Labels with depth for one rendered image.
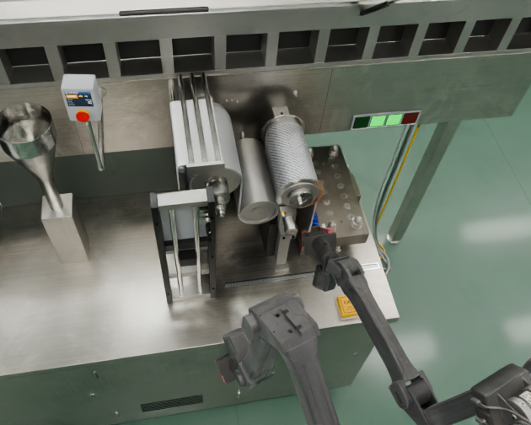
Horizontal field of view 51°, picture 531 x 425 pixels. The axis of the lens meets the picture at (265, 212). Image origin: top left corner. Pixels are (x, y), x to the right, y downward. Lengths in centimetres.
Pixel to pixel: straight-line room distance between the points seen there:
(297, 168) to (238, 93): 31
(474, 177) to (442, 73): 173
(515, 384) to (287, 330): 37
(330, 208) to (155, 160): 63
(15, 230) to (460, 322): 213
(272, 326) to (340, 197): 106
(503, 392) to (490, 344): 208
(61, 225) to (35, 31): 57
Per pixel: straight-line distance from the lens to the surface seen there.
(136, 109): 180
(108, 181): 206
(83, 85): 132
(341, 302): 188
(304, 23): 167
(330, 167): 205
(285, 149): 171
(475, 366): 300
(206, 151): 152
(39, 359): 188
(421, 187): 278
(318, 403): 103
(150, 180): 206
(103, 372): 200
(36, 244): 207
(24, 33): 164
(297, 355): 97
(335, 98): 189
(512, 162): 384
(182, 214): 150
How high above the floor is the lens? 258
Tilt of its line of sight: 55 degrees down
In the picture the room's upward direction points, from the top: 7 degrees clockwise
